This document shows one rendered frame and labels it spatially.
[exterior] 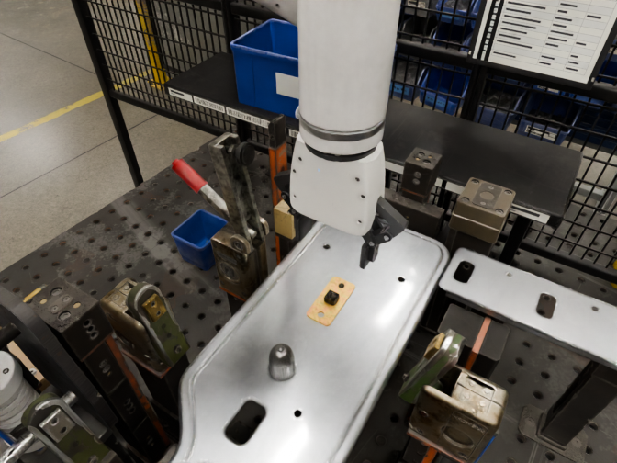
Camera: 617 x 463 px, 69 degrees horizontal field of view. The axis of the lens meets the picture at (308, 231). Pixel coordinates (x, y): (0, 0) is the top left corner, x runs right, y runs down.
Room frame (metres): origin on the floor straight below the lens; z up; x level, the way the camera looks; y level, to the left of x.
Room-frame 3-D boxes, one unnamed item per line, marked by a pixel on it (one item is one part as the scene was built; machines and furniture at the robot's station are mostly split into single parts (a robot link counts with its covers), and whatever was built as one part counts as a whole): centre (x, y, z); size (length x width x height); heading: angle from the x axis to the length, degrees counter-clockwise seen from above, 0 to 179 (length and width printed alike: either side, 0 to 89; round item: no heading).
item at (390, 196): (0.61, -0.18, 0.85); 0.12 x 0.03 x 0.30; 58
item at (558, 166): (0.87, -0.09, 1.02); 0.90 x 0.22 x 0.03; 58
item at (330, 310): (0.39, -0.03, 1.01); 0.08 x 0.04 x 0.01; 148
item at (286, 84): (0.92, -0.01, 1.10); 0.30 x 0.17 x 0.13; 62
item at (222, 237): (0.48, 0.11, 0.88); 0.07 x 0.06 x 0.35; 58
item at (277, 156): (0.56, 0.05, 0.95); 0.03 x 0.01 x 0.50; 148
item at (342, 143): (0.40, -0.03, 1.29); 0.09 x 0.08 x 0.03; 59
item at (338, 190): (0.39, -0.03, 1.23); 0.10 x 0.07 x 0.11; 59
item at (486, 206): (0.56, -0.29, 0.88); 0.08 x 0.08 x 0.36; 58
